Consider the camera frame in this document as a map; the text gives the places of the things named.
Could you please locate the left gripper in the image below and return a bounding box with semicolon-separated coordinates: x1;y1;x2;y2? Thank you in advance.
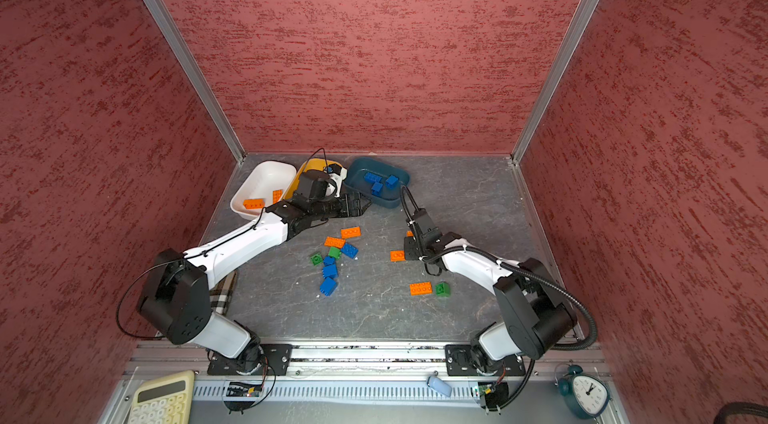
310;191;372;220

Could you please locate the blue long lego brick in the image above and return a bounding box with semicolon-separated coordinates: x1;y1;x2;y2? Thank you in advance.
364;172;382;183

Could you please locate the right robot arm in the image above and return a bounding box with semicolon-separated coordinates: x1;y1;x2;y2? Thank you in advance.
406;208;598;374

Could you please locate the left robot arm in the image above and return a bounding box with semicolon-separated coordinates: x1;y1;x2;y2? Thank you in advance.
136;191;371;375

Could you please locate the large orange lego plate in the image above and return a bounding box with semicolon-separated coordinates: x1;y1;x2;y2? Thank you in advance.
324;236;346;249

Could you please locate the green hollow lego brick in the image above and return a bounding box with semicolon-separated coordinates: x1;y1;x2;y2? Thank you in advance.
310;253;324;265
434;282;451;297

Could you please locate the white plastic bin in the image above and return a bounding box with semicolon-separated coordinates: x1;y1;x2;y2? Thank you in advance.
230;160;297;220

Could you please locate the yellow plastic bin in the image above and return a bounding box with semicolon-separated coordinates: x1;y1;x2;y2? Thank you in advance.
283;157;348;199

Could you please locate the teal plastic bin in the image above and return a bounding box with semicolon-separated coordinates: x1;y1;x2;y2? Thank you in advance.
344;157;410;208

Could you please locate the plaid pouch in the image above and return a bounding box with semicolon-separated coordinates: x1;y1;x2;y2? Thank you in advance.
210;270;238;315

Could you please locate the small blue cylinder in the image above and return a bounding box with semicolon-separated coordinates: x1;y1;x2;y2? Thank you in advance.
426;374;453;398

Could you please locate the teal alarm clock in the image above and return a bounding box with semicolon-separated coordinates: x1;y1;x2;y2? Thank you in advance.
557;364;610;420

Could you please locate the cream calculator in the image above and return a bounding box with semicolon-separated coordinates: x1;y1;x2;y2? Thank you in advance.
127;370;195;424

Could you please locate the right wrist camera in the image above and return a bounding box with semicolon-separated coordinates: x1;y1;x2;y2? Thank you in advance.
400;185;428;227

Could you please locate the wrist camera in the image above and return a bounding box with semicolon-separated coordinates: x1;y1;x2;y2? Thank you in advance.
294;170;338;202
400;185;428;227

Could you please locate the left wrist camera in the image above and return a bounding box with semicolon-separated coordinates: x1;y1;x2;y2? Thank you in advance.
294;170;338;202

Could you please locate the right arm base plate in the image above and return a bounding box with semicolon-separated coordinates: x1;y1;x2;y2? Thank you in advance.
444;344;525;377

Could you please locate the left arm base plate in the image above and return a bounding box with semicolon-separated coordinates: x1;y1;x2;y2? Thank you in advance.
207;343;293;377

